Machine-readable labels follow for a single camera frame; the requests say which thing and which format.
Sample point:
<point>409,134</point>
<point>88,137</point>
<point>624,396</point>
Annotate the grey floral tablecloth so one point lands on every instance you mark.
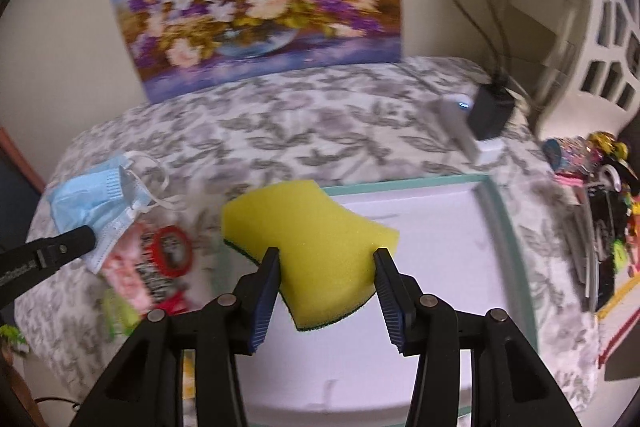
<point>300,122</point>

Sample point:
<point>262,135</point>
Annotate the white power strip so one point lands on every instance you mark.
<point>480,152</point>

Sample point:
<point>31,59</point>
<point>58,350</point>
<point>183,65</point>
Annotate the yellow sponge with green back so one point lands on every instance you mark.
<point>310,237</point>

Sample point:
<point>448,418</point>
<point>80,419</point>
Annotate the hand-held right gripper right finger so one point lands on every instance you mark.
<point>390,302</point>

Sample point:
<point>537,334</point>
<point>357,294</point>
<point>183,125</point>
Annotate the blue face mask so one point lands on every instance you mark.
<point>85,202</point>

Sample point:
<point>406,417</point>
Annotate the yellow toy car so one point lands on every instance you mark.
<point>607,144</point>

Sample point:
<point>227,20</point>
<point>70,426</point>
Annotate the pink bead strip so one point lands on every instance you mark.
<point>572,181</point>

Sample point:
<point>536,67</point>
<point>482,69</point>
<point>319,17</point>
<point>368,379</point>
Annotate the black white striped packet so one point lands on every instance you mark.
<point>155,287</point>

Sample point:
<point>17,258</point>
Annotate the white lattice chair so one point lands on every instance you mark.
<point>585,32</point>

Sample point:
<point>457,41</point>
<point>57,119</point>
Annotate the black charger adapter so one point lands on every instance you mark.
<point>490,112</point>

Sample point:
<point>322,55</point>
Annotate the white tray with green rim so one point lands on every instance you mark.
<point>440,247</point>

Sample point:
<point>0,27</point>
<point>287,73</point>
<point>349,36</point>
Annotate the pile of colourful stationery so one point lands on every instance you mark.
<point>620,252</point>

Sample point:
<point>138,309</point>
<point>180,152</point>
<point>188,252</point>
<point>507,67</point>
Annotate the colourful patterned tape rolls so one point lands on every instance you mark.
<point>570,154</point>

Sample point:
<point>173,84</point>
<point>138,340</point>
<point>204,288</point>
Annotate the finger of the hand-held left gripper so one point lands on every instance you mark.
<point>60,249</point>

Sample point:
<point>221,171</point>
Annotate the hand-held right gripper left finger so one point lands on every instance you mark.
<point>267,297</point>

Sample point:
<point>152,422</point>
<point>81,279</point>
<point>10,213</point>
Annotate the dark wood-edged furniture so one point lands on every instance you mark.
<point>15,177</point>

